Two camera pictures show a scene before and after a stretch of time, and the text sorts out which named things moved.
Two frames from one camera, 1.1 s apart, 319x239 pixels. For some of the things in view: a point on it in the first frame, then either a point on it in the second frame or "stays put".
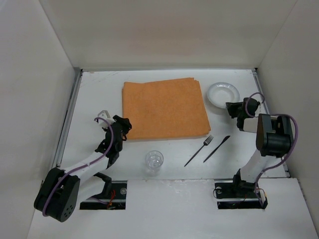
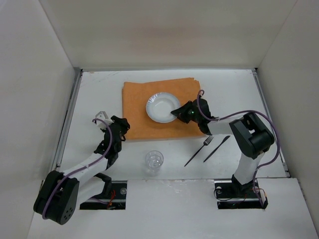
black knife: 225,139 stays put
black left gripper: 122,123 stays put
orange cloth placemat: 164,109 stays put
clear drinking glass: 153,163 stays put
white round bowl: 219,93 → 159,105
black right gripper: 234,108 → 186,114
